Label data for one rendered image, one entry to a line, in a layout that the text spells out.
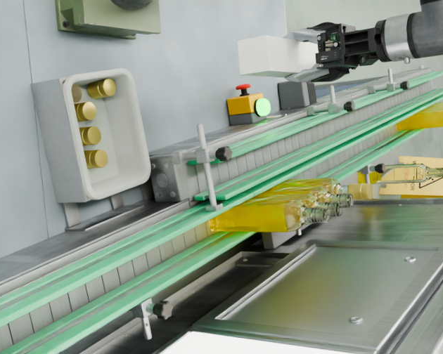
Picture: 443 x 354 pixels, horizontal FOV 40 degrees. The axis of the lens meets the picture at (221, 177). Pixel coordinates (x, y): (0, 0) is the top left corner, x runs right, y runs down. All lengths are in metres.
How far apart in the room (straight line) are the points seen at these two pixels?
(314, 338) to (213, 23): 0.90
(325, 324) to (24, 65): 0.68
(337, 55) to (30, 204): 0.59
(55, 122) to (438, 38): 0.65
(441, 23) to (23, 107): 0.71
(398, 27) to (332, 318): 0.49
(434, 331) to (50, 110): 0.73
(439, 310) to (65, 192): 0.67
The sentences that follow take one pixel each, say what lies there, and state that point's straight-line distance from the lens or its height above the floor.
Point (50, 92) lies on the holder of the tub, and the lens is 1.12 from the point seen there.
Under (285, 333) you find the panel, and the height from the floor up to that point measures 1.16.
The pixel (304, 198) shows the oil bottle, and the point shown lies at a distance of 1.24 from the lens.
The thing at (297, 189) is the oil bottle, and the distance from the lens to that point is 1.32.
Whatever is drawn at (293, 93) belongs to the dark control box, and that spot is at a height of 0.80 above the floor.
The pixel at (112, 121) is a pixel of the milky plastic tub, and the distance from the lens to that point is 1.24.
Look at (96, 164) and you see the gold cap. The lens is 1.16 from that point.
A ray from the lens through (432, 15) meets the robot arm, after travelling 1.05.
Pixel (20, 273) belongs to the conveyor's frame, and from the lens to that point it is 0.97.
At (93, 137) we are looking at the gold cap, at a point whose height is 0.81.
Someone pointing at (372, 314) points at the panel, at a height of 1.27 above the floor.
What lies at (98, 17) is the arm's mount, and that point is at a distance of 1.19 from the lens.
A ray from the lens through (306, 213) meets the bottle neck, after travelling 1.19.
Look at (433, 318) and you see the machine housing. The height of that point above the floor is 1.36.
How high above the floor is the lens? 1.65
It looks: 35 degrees down
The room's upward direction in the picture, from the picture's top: 87 degrees clockwise
